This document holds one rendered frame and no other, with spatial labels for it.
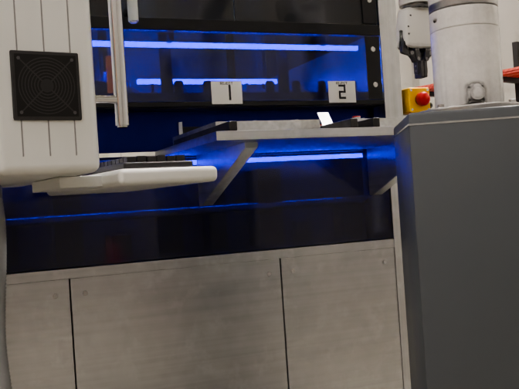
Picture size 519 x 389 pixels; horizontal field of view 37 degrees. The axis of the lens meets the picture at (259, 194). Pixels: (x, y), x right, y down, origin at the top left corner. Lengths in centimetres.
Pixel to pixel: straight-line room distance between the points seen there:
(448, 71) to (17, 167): 75
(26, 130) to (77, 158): 10
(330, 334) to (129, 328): 55
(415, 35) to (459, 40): 57
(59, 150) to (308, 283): 96
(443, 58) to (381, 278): 95
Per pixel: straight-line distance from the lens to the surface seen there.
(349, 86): 219
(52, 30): 139
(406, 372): 229
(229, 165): 176
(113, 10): 145
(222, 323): 202
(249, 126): 176
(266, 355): 207
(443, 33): 141
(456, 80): 139
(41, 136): 135
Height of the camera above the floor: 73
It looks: 1 degrees up
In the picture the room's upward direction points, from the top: 4 degrees counter-clockwise
